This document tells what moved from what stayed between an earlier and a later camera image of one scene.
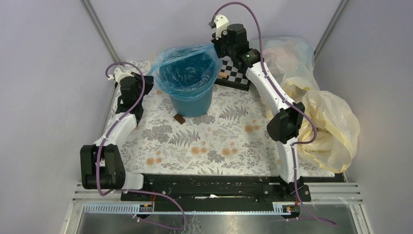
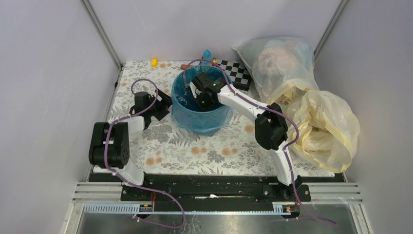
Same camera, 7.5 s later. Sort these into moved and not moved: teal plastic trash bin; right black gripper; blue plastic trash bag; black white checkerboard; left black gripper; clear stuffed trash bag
Moved: teal plastic trash bin; left black gripper; right black gripper; blue plastic trash bag
Not moved: clear stuffed trash bag; black white checkerboard
